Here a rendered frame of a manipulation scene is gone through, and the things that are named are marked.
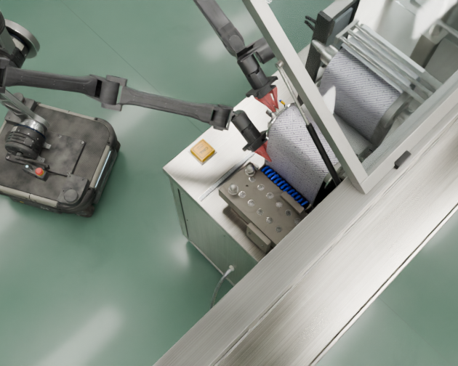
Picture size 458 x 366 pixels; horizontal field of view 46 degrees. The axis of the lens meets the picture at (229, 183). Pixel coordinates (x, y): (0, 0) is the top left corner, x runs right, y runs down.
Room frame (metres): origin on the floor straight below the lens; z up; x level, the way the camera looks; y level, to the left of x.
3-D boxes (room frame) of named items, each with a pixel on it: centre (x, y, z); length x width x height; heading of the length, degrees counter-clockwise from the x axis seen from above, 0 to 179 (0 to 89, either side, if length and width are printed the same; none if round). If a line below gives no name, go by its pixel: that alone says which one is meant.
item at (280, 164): (0.74, -0.21, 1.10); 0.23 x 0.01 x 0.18; 46
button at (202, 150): (0.92, 0.11, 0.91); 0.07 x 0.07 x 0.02; 46
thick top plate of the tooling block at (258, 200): (0.63, -0.16, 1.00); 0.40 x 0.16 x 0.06; 46
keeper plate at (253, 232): (0.55, -0.11, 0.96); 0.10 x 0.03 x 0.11; 46
